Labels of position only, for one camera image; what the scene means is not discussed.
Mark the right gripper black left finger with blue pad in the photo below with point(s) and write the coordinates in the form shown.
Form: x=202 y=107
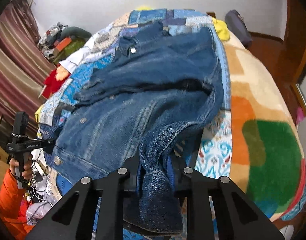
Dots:
x=91 y=207

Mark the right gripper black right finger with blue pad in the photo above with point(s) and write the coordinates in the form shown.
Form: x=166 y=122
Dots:
x=218 y=208

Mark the blue denim jacket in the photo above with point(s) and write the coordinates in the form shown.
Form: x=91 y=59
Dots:
x=158 y=90

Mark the orange jacket sleeve forearm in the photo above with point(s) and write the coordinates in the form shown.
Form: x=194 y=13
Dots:
x=10 y=203

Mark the pile of clothes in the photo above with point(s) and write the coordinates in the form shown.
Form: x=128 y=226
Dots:
x=61 y=40

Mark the person's left hand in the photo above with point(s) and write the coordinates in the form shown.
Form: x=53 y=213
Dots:
x=27 y=173

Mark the blue patchwork bedspread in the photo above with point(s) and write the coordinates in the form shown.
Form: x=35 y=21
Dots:
x=61 y=105

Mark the red orange plush toy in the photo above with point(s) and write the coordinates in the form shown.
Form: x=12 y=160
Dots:
x=54 y=81

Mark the colourful fleece blanket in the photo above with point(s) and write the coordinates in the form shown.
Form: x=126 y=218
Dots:
x=253 y=139

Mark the striped maroon curtain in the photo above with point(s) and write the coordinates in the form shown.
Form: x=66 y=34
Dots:
x=23 y=67

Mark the white sheet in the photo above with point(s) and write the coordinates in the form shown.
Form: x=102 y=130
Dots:
x=73 y=60

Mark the pink slipper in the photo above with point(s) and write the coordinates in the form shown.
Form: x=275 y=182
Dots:
x=300 y=116

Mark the brown wooden door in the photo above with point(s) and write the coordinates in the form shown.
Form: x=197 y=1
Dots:
x=292 y=60

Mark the yellow plush blanket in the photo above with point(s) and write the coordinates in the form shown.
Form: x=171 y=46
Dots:
x=221 y=28

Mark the grey purple bag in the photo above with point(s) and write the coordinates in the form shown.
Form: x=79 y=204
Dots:
x=236 y=25

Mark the wooden bed post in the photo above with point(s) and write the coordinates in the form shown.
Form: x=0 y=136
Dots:
x=212 y=14

